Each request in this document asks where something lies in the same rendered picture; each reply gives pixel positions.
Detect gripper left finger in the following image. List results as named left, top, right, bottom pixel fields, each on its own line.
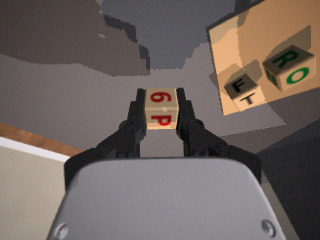
left=64, top=88, right=147, bottom=193

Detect orange flat mat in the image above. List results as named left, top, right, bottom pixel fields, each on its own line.
left=208, top=0, right=320, bottom=115

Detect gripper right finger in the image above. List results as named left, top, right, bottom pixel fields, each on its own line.
left=176, top=88, right=261, bottom=187

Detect wooden letter block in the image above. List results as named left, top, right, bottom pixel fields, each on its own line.
left=143, top=88, right=179, bottom=129
left=224, top=73, right=265, bottom=111
left=262, top=44, right=316, bottom=91

